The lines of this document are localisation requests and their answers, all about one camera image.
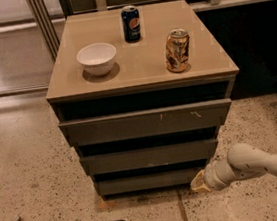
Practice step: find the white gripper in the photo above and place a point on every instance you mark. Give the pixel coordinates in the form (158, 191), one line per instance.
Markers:
(211, 177)

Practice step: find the grey drawer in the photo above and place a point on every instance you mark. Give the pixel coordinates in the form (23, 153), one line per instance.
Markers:
(140, 183)
(159, 121)
(152, 156)

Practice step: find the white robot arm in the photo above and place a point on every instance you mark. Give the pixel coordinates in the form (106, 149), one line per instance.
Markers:
(243, 161)

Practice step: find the grey drawer cabinet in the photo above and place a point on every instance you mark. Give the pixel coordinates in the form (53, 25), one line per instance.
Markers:
(139, 80)

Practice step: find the orange patterned soda can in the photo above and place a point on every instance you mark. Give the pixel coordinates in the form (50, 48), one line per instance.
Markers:
(177, 50)

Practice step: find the white ceramic bowl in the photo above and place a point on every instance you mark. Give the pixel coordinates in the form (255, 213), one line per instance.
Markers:
(97, 58)

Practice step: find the blue Pepsi can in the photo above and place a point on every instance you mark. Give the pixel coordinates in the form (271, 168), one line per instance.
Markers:
(131, 23)

